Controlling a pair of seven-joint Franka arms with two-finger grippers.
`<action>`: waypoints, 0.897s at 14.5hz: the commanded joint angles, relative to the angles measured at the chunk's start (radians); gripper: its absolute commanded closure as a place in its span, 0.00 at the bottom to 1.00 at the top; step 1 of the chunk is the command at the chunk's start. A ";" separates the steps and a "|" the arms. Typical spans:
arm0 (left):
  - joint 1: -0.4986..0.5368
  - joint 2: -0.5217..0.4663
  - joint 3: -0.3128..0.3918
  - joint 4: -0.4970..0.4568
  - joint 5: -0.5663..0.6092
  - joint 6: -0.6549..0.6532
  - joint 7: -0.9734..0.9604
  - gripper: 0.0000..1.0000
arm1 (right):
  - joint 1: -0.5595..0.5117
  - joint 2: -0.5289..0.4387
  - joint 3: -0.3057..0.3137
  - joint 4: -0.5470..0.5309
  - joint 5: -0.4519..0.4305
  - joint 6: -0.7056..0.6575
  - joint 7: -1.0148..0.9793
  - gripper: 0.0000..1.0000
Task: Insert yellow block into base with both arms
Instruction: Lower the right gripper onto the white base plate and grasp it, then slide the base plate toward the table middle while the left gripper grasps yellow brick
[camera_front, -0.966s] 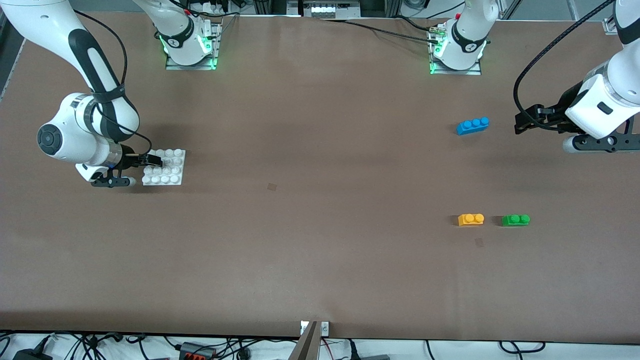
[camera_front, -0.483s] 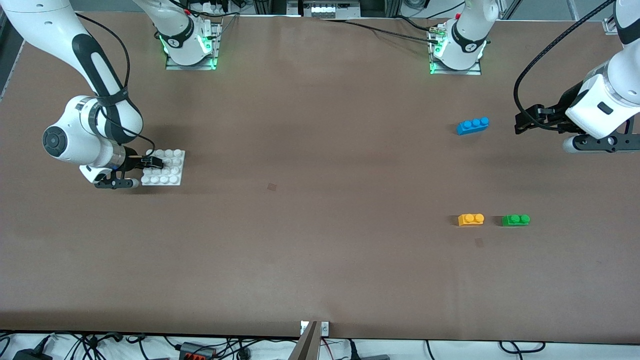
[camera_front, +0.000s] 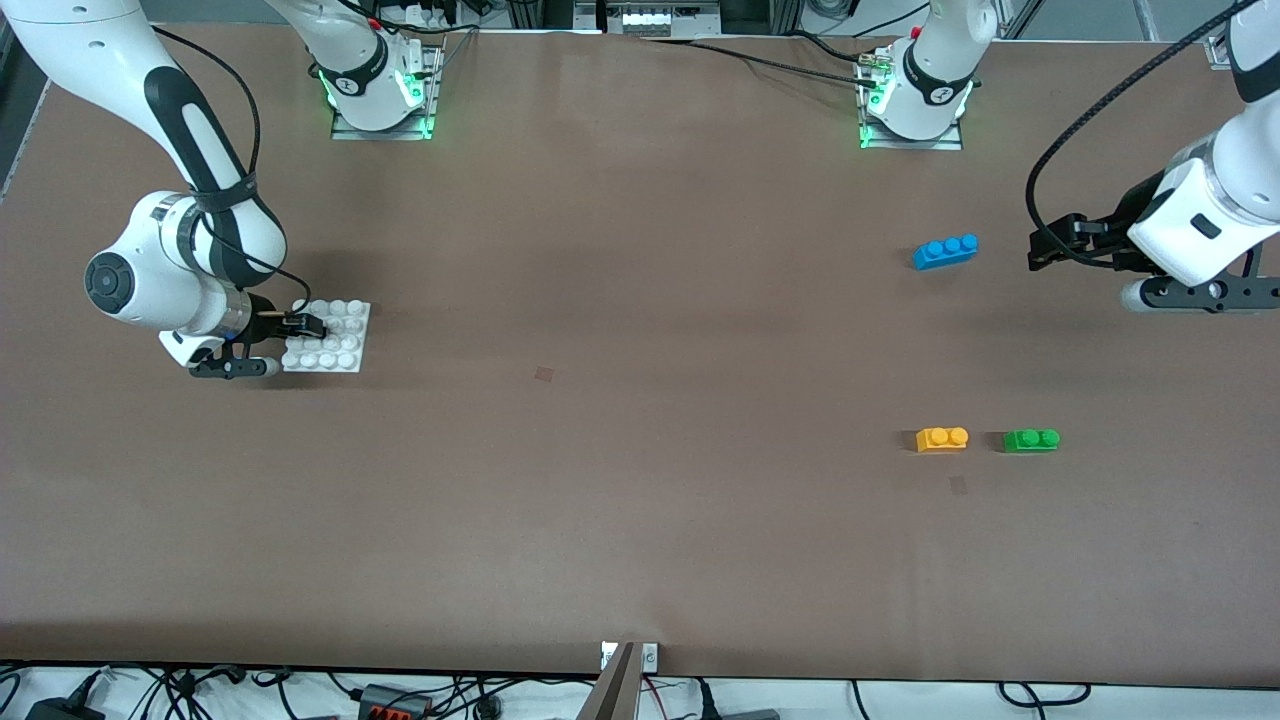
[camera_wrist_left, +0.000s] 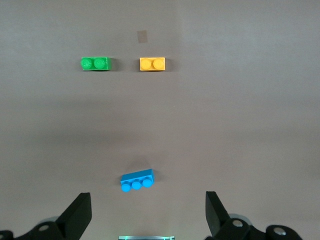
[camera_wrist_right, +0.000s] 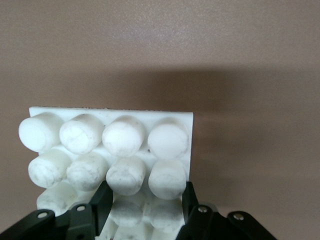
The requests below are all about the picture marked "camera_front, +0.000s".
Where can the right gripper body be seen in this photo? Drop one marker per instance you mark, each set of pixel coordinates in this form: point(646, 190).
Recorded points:
point(266, 313)

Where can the white studded base plate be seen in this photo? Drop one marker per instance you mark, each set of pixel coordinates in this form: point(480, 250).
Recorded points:
point(342, 345)

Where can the yellow two-stud block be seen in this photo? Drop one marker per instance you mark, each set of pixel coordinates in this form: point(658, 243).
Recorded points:
point(941, 440)

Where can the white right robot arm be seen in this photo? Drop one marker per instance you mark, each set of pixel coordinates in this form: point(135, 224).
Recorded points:
point(160, 270)

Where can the blue three-stud block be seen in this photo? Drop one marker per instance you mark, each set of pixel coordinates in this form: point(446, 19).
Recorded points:
point(945, 252)

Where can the green two-stud block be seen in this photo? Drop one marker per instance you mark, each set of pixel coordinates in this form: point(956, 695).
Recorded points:
point(1031, 441)

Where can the white connector block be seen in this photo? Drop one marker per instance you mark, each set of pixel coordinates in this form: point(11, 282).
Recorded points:
point(646, 18)

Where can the black box with red connector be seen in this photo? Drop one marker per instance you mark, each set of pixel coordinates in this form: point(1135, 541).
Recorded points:
point(392, 702)

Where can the black power adapter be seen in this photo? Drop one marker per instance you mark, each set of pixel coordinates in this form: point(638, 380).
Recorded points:
point(62, 711)

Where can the aluminium corner bracket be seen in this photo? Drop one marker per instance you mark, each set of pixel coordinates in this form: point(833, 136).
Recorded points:
point(1220, 52)

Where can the metal post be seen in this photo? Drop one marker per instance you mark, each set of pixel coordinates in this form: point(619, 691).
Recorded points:
point(612, 690)

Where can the white table edge bracket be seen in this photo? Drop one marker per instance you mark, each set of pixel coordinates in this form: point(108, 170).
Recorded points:
point(650, 656)

